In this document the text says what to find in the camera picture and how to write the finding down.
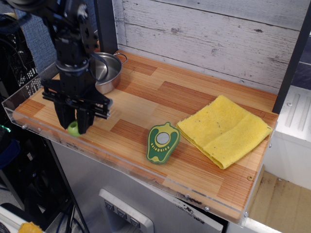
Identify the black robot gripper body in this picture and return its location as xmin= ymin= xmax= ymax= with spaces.
xmin=41 ymin=62 xmax=112 ymax=119

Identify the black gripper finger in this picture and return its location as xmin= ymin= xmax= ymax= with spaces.
xmin=54 ymin=100 xmax=75 ymax=129
xmin=77 ymin=109 xmax=94 ymax=134

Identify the green handled grey spatula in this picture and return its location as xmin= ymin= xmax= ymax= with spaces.
xmin=67 ymin=120 xmax=81 ymax=137

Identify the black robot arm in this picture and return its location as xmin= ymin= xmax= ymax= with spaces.
xmin=0 ymin=0 xmax=112 ymax=134

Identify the small steel pot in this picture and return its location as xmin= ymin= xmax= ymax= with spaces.
xmin=92 ymin=52 xmax=128 ymax=94

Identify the black plastic crate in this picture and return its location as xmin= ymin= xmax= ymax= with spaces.
xmin=0 ymin=13 xmax=41 ymax=96

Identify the green toy pepper slice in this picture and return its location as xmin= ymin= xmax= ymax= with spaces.
xmin=146 ymin=122 xmax=180 ymax=164

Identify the white appliance with buttons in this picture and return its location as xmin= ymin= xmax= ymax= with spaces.
xmin=99 ymin=189 xmax=154 ymax=233

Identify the yellow folded cloth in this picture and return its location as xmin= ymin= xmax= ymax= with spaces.
xmin=176 ymin=95 xmax=273 ymax=169

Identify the clear acrylic table guard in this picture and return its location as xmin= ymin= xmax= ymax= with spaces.
xmin=3 ymin=72 xmax=277 ymax=224

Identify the dark vertical post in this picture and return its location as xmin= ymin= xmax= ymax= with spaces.
xmin=272 ymin=1 xmax=311 ymax=114

